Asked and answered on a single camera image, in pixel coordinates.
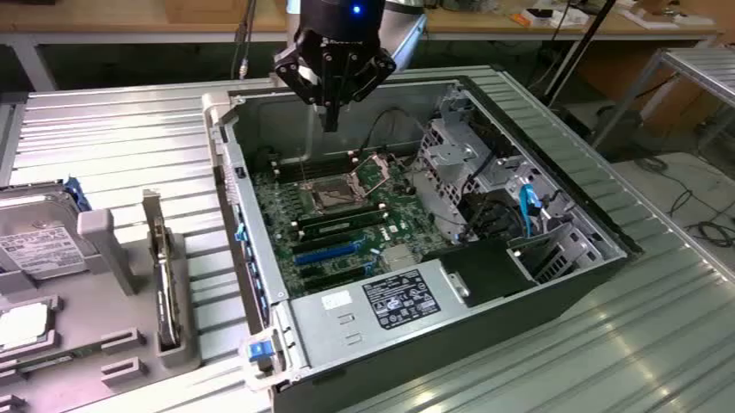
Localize blue wire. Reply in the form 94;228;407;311
516;183;545;238

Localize silver chipset heatsink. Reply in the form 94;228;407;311
380;246;419;267

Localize blue case latch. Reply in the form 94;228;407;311
244;339;273;361

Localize black floor cables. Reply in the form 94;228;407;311
636;154;735;250

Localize black Nvidia graphics card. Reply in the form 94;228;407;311
140;188;185;350

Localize silver perforated disk bay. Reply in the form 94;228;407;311
412;115;521;225

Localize black pole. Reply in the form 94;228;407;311
541;0;616;99

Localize brown cabinet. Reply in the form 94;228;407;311
573;42;716;135

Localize black expansion slot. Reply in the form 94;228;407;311
289;234;369;257
297;262;369;281
303;274;372;294

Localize blue disk caddy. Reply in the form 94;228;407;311
61;174;94;213

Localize silver CPU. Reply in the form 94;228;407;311
0;302;56;352

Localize aluminium frame table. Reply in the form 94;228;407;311
591;46;735;150

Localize blue card retention bar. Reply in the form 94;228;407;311
231;223;271;314

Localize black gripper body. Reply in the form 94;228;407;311
295;0;384;83

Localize grey parts rack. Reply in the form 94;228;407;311
0;208;205;413

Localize silver power supply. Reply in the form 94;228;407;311
285;257;479;376

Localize green bare RAM stick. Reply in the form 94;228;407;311
0;350;78;376

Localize black grey PC case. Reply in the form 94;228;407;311
200;75;643;413

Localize silver hard disk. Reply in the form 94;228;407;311
0;182;93;281

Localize small white box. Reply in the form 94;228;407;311
549;10;591;27

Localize orange white box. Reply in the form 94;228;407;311
512;7;556;28

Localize silver vented disk bay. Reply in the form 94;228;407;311
504;223;625;287

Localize metal socket cover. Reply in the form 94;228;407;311
347;151;399;195

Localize CPU socket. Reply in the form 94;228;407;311
307;175;369;216

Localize flat white device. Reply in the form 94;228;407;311
616;4;683;31

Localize thin grey hanging cable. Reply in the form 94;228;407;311
231;0;259;82

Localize black looped wire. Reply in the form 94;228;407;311
353;107;431;157

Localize green motherboard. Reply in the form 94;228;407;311
247;145;456;299

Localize wooden desk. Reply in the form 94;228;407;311
0;0;725;44

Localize RAM stick with white label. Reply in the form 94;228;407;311
296;213;384;237

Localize black wire bundle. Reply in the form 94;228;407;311
456;188;575;247

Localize dark grey box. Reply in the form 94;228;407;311
559;102;645;160

